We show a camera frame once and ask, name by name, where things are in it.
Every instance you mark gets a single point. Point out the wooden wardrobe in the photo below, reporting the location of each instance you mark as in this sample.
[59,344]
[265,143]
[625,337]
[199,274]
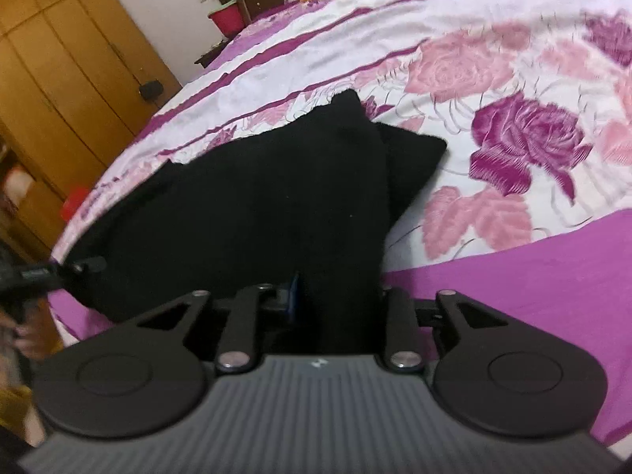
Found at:
[70,73]

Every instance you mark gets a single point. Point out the small black bag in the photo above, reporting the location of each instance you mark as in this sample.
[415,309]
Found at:
[151,91]

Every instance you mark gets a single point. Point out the person's left hand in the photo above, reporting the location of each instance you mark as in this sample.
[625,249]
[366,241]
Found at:
[37,338]

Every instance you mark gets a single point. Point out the black knit cardigan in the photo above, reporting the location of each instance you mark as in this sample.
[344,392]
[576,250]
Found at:
[309,203]

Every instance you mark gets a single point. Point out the red plastic stool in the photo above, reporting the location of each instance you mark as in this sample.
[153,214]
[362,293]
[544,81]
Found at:
[73,202]

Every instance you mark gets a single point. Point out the purple floral duvet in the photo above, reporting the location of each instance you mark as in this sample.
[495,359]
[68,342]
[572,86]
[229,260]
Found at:
[531,210]

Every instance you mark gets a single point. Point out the red plastic bucket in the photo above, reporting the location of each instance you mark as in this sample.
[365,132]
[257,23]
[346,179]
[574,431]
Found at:
[228,19]

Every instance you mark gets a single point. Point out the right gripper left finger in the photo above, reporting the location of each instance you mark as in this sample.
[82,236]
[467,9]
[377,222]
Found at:
[258,322]

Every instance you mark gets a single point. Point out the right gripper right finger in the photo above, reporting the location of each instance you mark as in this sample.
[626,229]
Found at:
[403,344]

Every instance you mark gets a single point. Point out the dark wooden nightstand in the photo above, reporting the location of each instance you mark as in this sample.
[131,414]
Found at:
[207,58]

